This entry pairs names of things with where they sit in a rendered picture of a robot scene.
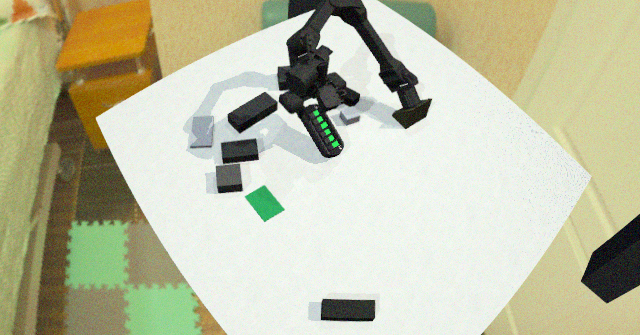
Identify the green flat square plate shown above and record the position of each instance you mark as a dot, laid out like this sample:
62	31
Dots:
264	203

